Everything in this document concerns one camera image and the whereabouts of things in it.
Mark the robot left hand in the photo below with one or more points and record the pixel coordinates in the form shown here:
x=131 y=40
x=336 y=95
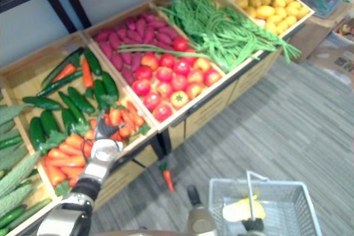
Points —
x=106 y=131

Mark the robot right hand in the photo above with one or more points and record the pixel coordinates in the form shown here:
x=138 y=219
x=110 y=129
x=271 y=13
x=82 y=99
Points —
x=253 y=225

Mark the yellow napa cabbage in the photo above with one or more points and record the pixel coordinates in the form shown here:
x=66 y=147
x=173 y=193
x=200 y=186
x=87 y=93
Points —
x=238 y=209

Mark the orange carrot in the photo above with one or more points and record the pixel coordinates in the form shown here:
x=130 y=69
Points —
x=72 y=172
x=167 y=179
x=55 y=175
x=69 y=149
x=135 y=114
x=56 y=153
x=65 y=73
x=87 y=73
x=66 y=162
x=114 y=115
x=89 y=135
x=116 y=136
x=125 y=131
x=74 y=140
x=127 y=120

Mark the robot left arm silver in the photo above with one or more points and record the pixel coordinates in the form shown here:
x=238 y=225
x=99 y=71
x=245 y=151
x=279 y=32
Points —
x=94 y=169

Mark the white plastic basket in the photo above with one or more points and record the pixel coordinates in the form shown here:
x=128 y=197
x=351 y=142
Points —
x=338 y=39

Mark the dark green cucumber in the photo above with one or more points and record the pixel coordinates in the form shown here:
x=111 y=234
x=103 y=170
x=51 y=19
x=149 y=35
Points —
x=92 y=62
x=99 y=93
x=67 y=121
x=30 y=211
x=72 y=107
x=81 y=100
x=42 y=103
x=9 y=142
x=49 y=122
x=11 y=216
x=110 y=85
x=36 y=133

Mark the wooden produce display stand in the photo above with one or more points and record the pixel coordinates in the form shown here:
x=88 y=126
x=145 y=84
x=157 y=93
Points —
x=121 y=178
x=210 y=109

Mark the red tomato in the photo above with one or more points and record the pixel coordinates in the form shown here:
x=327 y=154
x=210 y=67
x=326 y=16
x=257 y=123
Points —
x=164 y=73
x=193 y=90
x=164 y=89
x=180 y=44
x=162 y=112
x=179 y=82
x=141 y=86
x=195 y=76
x=181 y=67
x=151 y=101
x=212 y=77
x=143 y=73
x=167 y=60

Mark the purple sweet potato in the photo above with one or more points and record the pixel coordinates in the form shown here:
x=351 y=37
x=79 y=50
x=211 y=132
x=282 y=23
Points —
x=157 y=23
x=106 y=50
x=101 y=36
x=149 y=34
x=165 y=46
x=114 y=39
x=120 y=32
x=137 y=61
x=163 y=38
x=148 y=16
x=141 y=26
x=116 y=62
x=168 y=32
x=127 y=75
x=134 y=36
x=130 y=23
x=127 y=57

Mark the long thin dark cucumber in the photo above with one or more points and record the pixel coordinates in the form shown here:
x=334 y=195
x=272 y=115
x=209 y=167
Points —
x=59 y=82
x=62 y=66

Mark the orange tomato with green star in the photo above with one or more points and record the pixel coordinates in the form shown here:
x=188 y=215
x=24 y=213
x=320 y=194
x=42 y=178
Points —
x=179 y=99

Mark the pale pink orange tomato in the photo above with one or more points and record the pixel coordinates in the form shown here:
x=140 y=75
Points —
x=150 y=61
x=202 y=64

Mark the long green stalk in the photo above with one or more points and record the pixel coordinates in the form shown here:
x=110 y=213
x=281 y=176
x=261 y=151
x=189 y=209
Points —
x=155 y=49

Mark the green bitter gourd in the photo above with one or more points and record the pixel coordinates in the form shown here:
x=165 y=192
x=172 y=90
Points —
x=12 y=156
x=16 y=172
x=15 y=198

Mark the leafy green stalks bunch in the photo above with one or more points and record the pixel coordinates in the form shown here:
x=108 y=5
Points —
x=182 y=15

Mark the green long beans bunch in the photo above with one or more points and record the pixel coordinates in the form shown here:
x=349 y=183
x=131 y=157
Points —
x=235 y=37

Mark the printed brown cardboard box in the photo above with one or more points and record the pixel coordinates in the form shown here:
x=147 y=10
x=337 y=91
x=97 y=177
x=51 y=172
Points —
x=336 y=62

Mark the pale small potato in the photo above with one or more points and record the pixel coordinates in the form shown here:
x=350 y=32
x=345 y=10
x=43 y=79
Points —
x=260 y=21

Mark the large yellow potato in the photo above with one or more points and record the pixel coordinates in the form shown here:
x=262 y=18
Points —
x=265 y=12

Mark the plain brown cardboard box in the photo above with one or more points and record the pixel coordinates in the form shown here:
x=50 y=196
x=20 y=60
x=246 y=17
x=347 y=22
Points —
x=312 y=34

